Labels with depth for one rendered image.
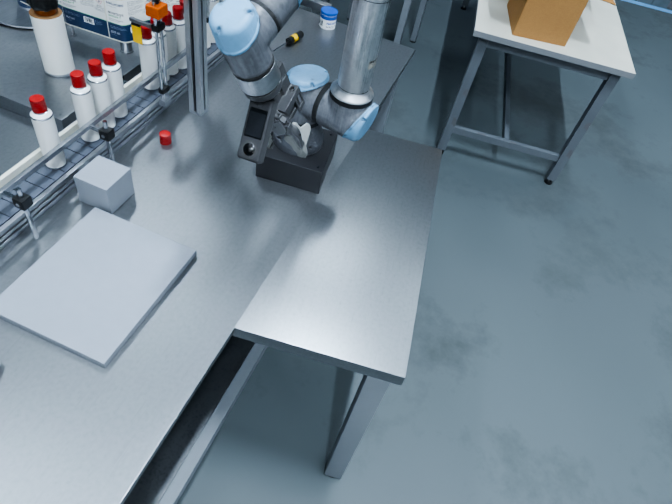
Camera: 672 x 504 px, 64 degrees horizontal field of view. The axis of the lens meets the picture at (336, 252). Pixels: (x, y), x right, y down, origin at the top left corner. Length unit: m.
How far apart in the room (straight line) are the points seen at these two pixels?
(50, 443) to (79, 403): 0.09
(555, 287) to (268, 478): 1.66
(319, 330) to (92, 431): 0.52
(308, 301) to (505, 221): 1.87
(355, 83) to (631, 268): 2.19
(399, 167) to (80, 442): 1.18
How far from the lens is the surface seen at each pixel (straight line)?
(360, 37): 1.33
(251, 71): 0.92
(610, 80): 3.09
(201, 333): 1.28
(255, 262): 1.40
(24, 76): 1.98
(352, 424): 1.60
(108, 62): 1.67
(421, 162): 1.82
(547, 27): 2.96
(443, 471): 2.15
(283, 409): 2.11
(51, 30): 1.88
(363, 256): 1.46
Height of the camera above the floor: 1.92
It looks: 49 degrees down
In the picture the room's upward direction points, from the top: 14 degrees clockwise
